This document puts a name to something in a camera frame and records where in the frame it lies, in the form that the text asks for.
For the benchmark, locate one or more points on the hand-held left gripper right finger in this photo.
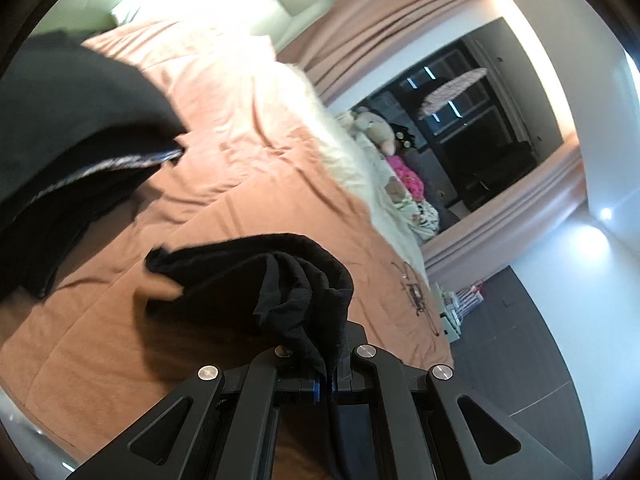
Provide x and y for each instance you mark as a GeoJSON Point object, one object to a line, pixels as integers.
{"type": "Point", "coordinates": [345, 390]}

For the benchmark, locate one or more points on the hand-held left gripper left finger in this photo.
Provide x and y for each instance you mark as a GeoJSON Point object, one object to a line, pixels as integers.
{"type": "Point", "coordinates": [315, 392]}

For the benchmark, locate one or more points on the black pants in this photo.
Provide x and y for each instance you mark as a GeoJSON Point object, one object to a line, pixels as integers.
{"type": "Point", "coordinates": [240, 280]}

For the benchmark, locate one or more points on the eyeglasses on bed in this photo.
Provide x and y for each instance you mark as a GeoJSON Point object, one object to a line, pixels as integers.
{"type": "Point", "coordinates": [415, 292]}

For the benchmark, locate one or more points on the white storage box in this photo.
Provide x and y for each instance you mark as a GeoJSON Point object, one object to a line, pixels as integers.
{"type": "Point", "coordinates": [450, 320]}

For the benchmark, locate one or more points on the pink white rack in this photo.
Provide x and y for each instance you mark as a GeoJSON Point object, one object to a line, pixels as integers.
{"type": "Point", "coordinates": [470, 297]}

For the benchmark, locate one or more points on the orange blanket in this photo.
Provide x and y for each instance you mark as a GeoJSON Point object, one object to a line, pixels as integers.
{"type": "Point", "coordinates": [225, 200]}

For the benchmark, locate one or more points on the pink fluffy cloth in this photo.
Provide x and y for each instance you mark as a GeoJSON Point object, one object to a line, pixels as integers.
{"type": "Point", "coordinates": [405, 175]}

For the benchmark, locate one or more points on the white duvet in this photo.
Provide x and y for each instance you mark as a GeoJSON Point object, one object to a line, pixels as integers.
{"type": "Point", "coordinates": [345, 160]}

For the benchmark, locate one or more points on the pink curtain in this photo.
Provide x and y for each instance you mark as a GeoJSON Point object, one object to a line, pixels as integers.
{"type": "Point", "coordinates": [500, 220]}
{"type": "Point", "coordinates": [390, 15]}

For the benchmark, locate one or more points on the black plush toy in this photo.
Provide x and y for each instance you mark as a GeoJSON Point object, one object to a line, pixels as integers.
{"type": "Point", "coordinates": [405, 137]}

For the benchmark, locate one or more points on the beige plush toy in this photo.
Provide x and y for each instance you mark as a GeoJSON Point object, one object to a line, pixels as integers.
{"type": "Point", "coordinates": [375, 130]}

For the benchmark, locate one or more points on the dark window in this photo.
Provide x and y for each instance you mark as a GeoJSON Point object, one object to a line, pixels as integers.
{"type": "Point", "coordinates": [490, 160]}

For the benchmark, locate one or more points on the hanging floral garment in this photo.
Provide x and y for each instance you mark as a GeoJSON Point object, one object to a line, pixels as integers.
{"type": "Point", "coordinates": [450, 92]}

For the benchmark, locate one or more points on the pile of dark clothes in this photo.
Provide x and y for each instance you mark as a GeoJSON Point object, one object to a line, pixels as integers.
{"type": "Point", "coordinates": [75, 135]}

